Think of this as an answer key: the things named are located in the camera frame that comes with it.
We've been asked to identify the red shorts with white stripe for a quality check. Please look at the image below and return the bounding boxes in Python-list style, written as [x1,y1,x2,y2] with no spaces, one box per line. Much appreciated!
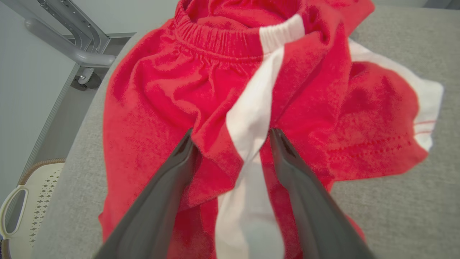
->
[99,0,444,259]

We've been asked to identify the grey metal frame with handle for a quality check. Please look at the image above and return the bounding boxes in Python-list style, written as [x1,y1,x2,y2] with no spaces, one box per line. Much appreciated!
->
[0,0,116,69]

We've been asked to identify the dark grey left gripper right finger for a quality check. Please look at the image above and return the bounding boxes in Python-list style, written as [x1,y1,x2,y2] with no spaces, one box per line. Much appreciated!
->
[270,128,374,259]

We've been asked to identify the cream perforated laundry basket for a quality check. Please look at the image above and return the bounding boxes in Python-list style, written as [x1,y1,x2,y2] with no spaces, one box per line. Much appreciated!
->
[0,158,67,259]

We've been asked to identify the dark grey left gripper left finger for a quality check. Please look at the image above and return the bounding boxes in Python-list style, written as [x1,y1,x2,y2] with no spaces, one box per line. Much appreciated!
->
[93,129,197,259]

